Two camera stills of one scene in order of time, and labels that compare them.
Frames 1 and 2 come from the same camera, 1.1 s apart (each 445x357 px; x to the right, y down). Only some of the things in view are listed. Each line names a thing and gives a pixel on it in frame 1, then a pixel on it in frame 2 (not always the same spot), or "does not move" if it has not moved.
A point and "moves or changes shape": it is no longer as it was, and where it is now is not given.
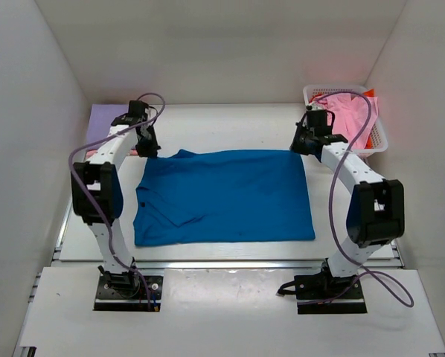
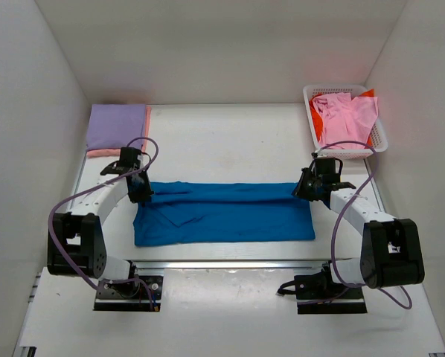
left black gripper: [150, 151] to [143, 195]
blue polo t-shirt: [193, 198] moves or changes shape
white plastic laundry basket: [379, 140] does not move
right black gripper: [295, 147] to [300, 191]
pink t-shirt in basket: [350, 115] does not move
